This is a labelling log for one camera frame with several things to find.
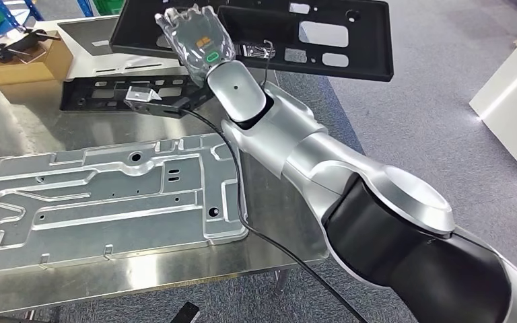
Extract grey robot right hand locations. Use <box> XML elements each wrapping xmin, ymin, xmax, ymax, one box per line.
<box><xmin>155</xmin><ymin>4</ymin><xmax>237</xmax><ymax>87</ymax></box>

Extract black plastic plate bracket part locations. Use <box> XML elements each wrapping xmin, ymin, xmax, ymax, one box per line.
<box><xmin>108</xmin><ymin>0</ymin><xmax>395</xmax><ymax>83</ymax></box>

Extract black plastic part with label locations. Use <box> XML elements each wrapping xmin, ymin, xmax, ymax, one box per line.
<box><xmin>60</xmin><ymin>75</ymin><xmax>210</xmax><ymax>119</ymax></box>

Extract stainless steel workbench table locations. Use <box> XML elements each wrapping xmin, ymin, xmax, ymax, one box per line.
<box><xmin>0</xmin><ymin>60</ymin><xmax>333</xmax><ymax>320</ymax></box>

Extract green plastic bin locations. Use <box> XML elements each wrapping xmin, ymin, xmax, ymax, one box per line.
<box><xmin>93</xmin><ymin>0</ymin><xmax>126</xmax><ymax>16</ymax></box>

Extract tan cardboard box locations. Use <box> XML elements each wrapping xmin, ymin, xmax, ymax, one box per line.
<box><xmin>0</xmin><ymin>31</ymin><xmax>74</xmax><ymax>86</ymax></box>

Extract black handheld gadget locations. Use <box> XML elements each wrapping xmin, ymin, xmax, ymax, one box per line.
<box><xmin>0</xmin><ymin>27</ymin><xmax>62</xmax><ymax>63</ymax></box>

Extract silver stamped metal panel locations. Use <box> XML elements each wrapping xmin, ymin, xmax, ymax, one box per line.
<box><xmin>0</xmin><ymin>133</ymin><xmax>250</xmax><ymax>279</ymax></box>

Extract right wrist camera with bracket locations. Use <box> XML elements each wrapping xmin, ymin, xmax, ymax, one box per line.
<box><xmin>123</xmin><ymin>85</ymin><xmax>217</xmax><ymax>119</ymax></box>

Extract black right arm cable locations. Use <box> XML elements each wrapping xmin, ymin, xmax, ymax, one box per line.
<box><xmin>180</xmin><ymin>106</ymin><xmax>369</xmax><ymax>323</ymax></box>

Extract blue metal rack frame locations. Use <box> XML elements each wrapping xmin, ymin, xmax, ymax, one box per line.
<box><xmin>0</xmin><ymin>0</ymin><xmax>94</xmax><ymax>46</ymax></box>

